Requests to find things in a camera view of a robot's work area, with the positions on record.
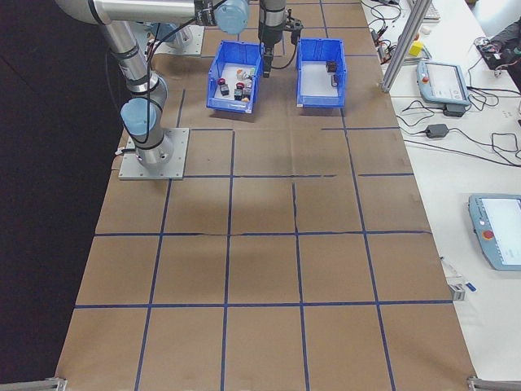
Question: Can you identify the small black box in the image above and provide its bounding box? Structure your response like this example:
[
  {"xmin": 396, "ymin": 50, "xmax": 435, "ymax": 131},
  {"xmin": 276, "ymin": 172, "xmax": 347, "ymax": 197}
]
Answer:
[{"xmin": 442, "ymin": 103, "xmax": 468, "ymax": 119}]

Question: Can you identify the long black table cable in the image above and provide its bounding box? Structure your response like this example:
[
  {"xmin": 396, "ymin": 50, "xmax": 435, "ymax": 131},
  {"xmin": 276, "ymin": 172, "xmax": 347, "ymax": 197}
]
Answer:
[{"xmin": 401, "ymin": 126, "xmax": 521, "ymax": 168}]

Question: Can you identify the black frame cover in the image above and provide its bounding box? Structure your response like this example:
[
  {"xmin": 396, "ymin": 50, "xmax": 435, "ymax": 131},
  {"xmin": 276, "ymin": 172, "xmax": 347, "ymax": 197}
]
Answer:
[{"xmin": 0, "ymin": 0, "xmax": 125, "ymax": 386}]

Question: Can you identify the white keyboard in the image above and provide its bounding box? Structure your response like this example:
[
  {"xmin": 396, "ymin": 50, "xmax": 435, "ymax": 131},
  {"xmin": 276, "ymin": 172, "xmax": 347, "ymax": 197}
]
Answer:
[{"xmin": 422, "ymin": 0, "xmax": 443, "ymax": 21}]

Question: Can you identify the aluminium extrusion post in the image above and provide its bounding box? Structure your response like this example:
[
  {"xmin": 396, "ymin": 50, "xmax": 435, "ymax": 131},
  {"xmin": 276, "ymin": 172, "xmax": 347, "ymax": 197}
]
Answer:
[{"xmin": 379, "ymin": 0, "xmax": 433, "ymax": 94}]

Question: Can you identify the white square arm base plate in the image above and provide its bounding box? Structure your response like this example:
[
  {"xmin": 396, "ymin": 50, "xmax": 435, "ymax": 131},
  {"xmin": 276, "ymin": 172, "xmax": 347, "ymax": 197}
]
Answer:
[
  {"xmin": 156, "ymin": 24, "xmax": 205, "ymax": 56},
  {"xmin": 117, "ymin": 127, "xmax": 191, "ymax": 181}
]

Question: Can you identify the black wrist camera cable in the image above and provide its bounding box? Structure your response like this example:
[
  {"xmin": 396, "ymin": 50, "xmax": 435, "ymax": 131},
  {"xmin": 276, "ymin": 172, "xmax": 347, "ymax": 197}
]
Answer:
[{"xmin": 270, "ymin": 38, "xmax": 297, "ymax": 70}]

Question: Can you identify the black adapter cable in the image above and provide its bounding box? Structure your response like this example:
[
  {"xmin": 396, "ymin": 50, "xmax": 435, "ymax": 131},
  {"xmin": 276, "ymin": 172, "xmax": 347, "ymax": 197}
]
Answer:
[{"xmin": 396, "ymin": 99, "xmax": 436, "ymax": 136}]

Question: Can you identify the blue bin with push buttons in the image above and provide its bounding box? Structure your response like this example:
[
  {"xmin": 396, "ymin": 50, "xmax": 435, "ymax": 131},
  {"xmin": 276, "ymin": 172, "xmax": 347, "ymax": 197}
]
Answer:
[{"xmin": 205, "ymin": 39, "xmax": 264, "ymax": 114}]

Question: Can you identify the aluminium frame corner bar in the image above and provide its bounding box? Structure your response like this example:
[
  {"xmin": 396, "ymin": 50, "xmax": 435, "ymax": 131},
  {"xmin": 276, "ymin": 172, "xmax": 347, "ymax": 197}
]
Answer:
[
  {"xmin": 466, "ymin": 375, "xmax": 521, "ymax": 391},
  {"xmin": 0, "ymin": 376, "xmax": 68, "ymax": 391}
]

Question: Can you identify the grey blue teach pendant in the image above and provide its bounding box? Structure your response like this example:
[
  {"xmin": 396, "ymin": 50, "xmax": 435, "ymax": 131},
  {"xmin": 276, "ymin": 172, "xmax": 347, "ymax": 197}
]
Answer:
[
  {"xmin": 466, "ymin": 193, "xmax": 521, "ymax": 272},
  {"xmin": 414, "ymin": 59, "xmax": 473, "ymax": 108}
]

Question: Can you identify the circuit board with wires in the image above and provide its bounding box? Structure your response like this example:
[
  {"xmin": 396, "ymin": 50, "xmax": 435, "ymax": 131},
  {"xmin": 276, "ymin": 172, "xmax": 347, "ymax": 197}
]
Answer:
[{"xmin": 474, "ymin": 36, "xmax": 514, "ymax": 78}]

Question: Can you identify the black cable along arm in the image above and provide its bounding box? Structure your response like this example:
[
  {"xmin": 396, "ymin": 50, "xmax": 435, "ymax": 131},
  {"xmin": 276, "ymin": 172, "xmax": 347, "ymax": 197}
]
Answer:
[{"xmin": 116, "ymin": 0, "xmax": 229, "ymax": 158}]

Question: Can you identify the dark sleeved person arm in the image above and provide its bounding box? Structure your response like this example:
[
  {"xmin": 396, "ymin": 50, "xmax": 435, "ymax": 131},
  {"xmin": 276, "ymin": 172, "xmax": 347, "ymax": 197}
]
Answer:
[{"xmin": 490, "ymin": 15, "xmax": 521, "ymax": 56}]

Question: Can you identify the black power adapter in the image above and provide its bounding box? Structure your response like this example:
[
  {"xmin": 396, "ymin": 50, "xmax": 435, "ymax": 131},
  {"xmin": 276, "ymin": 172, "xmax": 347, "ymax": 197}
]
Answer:
[{"xmin": 424, "ymin": 123, "xmax": 450, "ymax": 139}]

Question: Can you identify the blue bin with black parts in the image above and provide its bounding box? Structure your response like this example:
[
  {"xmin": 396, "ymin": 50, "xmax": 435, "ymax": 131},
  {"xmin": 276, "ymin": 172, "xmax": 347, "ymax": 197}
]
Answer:
[{"xmin": 295, "ymin": 37, "xmax": 348, "ymax": 110}]

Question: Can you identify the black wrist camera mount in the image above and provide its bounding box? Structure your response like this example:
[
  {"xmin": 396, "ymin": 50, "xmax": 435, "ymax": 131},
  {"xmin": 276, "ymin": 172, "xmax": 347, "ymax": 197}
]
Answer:
[{"xmin": 283, "ymin": 11, "xmax": 305, "ymax": 46}]

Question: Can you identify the pile of small parts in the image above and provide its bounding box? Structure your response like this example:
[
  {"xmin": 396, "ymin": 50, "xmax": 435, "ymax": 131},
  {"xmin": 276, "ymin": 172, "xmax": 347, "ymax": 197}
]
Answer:
[{"xmin": 219, "ymin": 63, "xmax": 260, "ymax": 103}]

